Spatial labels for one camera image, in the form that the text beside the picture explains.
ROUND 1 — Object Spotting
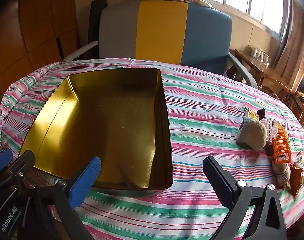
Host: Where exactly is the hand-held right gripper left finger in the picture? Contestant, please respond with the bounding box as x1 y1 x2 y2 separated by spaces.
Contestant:
27 156 102 240

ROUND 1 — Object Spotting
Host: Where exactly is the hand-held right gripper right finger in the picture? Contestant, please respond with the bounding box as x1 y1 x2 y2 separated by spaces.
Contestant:
203 156 287 240

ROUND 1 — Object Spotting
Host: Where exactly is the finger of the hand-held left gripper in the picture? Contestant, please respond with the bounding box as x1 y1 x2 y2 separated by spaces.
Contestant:
0 150 36 193
0 148 13 174

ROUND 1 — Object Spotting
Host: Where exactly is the gold tin container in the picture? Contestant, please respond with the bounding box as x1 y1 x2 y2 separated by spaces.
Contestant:
18 68 174 198

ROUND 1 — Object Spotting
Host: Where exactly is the beige sock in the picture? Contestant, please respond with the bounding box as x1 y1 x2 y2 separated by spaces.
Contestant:
237 117 267 151

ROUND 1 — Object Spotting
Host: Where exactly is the white red sock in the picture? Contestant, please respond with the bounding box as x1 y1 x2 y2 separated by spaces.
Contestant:
272 155 292 190

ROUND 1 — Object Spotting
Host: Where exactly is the pink hair roller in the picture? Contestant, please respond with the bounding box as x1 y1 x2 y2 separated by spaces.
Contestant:
261 118 279 147

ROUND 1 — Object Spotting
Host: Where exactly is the orange plastic rack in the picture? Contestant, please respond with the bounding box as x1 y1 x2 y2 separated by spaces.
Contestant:
272 127 292 164

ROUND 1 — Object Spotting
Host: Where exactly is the clear-wrapped cracker roll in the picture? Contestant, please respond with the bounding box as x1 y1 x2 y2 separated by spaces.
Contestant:
243 107 260 120

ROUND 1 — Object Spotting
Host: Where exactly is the black hair clip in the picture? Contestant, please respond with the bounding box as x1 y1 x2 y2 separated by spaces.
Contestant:
257 108 267 123

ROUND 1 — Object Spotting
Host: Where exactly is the orange snack packet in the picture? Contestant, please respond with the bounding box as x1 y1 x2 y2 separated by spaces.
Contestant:
289 152 304 201

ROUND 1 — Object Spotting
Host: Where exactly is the striped pink green tablecloth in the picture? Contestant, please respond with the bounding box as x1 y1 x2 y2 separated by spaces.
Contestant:
0 58 304 240

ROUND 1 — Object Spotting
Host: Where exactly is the wooden side table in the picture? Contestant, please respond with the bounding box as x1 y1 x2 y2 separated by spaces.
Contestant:
234 49 304 120

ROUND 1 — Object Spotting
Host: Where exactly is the wooden wardrobe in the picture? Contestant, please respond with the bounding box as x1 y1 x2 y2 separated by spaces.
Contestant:
0 0 80 105

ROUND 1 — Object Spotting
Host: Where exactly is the group of glass cups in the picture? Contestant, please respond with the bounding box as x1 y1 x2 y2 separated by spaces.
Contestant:
246 44 272 65

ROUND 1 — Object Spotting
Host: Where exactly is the black padded backrest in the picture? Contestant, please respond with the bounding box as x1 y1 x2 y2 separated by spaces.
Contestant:
89 0 108 59

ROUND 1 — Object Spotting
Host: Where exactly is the pink beige curtain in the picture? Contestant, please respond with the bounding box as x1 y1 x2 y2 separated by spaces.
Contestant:
264 0 304 93

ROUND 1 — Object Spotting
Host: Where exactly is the grey yellow blue armchair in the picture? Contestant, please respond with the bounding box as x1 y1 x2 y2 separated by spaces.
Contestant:
62 0 259 89

